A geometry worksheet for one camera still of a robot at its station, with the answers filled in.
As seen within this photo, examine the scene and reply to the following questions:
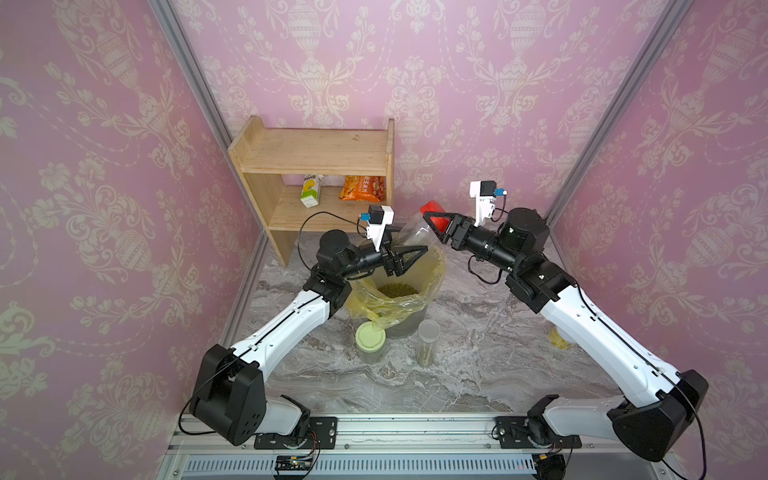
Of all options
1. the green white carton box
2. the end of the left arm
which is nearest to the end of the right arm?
the end of the left arm

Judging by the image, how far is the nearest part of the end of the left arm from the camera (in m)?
0.62

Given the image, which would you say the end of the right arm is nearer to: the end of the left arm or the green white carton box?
the end of the left arm
